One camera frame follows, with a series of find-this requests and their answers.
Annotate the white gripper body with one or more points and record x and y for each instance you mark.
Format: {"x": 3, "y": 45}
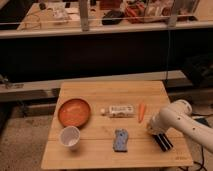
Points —
{"x": 155, "y": 125}

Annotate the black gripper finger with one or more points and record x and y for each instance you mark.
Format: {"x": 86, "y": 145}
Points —
{"x": 157, "y": 139}
{"x": 166, "y": 141}

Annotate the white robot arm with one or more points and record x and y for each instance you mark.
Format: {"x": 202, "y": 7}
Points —
{"x": 177, "y": 115}

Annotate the blue eraser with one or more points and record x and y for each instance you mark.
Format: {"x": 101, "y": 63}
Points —
{"x": 120, "y": 141}

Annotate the orange carrot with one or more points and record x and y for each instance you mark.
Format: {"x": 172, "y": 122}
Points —
{"x": 142, "y": 109}

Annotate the white plastic bottle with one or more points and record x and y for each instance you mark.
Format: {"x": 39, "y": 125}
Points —
{"x": 118, "y": 111}

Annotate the orange round plate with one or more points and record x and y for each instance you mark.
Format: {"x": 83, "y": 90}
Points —
{"x": 74, "y": 112}

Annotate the white paper cup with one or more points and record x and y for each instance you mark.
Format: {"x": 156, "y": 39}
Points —
{"x": 70, "y": 137}

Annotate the red tool on workbench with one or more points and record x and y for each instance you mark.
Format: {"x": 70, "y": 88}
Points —
{"x": 135, "y": 13}

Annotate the black bag on workbench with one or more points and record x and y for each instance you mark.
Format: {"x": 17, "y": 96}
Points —
{"x": 112, "y": 17}

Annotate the grey metal post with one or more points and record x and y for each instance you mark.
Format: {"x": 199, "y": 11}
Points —
{"x": 83, "y": 9}

